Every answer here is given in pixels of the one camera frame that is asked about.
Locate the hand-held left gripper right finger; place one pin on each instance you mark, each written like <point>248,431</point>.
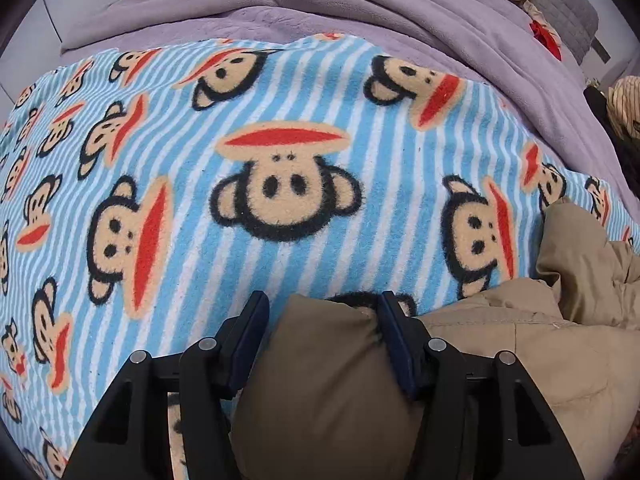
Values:
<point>397,345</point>

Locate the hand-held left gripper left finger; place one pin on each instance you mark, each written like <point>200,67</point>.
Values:
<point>245,340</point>

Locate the beige puffer jacket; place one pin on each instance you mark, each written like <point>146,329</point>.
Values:
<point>325,410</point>

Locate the striped monkey print blanket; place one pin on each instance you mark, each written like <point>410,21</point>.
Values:
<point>200,160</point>

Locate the black garment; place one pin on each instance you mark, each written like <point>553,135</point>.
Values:
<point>615,145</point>

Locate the cream striped garment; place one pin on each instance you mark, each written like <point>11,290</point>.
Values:
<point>627,105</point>

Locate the red cloth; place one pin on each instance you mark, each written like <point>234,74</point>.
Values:
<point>547,40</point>

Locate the purple fleece duvet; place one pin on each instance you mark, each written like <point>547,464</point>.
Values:
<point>350,0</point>

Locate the small beige cloth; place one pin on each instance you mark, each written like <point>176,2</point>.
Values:
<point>537,12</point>

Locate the white wardrobe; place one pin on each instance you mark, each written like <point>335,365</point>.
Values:
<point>45,35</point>

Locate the grey quilted headboard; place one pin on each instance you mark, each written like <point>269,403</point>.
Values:
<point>570,10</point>

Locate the dark headboard side bracket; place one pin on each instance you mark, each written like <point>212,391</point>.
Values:
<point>601,50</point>

